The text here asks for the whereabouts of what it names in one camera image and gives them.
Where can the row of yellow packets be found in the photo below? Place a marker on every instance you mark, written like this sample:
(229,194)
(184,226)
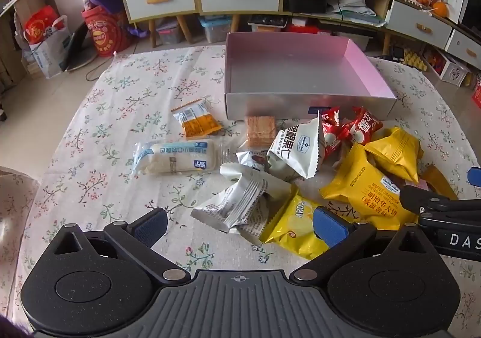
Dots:
(415,60)

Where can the large yellow waffle packet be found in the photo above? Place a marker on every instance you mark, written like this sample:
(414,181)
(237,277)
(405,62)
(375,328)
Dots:
(360,184)

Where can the white patterned box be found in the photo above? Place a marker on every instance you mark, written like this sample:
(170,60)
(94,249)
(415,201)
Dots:
(451,69)

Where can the low wooden cabinet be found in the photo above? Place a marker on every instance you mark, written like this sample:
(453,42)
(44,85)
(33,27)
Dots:
(384,41)

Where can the purple clothing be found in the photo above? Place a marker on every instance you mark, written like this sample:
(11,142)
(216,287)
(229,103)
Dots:
(11,328)

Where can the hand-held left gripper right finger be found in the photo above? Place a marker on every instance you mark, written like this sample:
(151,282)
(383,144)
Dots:
(329,227)

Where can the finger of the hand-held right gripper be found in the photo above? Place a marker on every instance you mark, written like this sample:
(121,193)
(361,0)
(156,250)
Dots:
(475,176)
(432,201)

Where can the yellow chip packet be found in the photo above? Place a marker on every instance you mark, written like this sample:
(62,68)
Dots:
(297,225)

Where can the clear bin black lid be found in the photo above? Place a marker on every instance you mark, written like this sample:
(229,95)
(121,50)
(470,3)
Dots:
(266,20)

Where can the white bread packet blue label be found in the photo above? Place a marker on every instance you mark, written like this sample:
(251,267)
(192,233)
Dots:
(176,157)

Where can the white red shopping bag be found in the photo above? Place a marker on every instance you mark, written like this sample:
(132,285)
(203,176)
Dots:
(47,45)

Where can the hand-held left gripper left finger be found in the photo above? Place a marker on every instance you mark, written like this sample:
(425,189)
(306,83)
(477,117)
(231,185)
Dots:
(150,227)

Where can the black microwave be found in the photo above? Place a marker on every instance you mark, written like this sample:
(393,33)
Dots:
(473,13)

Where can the brown cracker packet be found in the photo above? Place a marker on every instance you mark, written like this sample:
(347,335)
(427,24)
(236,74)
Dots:
(259,131)

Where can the orange yellow snack packet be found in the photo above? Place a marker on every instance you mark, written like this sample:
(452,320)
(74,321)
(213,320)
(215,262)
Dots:
(439,182)

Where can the white nut packet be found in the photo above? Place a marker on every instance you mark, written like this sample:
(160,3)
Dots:
(297,150)

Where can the pink cardboard box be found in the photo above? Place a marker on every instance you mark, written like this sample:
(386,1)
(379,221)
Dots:
(293,64)

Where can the red box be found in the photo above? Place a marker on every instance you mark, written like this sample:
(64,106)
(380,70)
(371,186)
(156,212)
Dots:
(300,29)

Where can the black laptop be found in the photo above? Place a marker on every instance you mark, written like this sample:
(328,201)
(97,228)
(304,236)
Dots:
(77,49)

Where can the small clear storage bin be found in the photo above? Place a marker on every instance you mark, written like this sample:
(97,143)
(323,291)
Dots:
(169,33)

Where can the red snack packet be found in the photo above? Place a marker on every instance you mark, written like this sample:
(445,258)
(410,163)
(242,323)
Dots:
(332,131)
(364,126)

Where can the pile of papers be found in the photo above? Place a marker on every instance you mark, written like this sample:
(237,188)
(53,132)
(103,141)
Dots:
(353,9)

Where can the clear bin blue lid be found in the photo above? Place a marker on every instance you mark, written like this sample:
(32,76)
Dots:
(214,30)

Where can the orange white snack packet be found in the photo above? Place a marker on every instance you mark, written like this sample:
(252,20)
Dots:
(197,118)

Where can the black storage box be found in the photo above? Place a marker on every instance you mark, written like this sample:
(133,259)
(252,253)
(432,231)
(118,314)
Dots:
(306,2)

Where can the pink snack packet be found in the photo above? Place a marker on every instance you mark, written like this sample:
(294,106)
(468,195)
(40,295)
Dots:
(422,184)

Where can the floral cloth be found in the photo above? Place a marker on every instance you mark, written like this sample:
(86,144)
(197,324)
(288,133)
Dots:
(112,116)

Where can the orange fruit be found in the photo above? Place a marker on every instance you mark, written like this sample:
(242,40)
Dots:
(440,9)

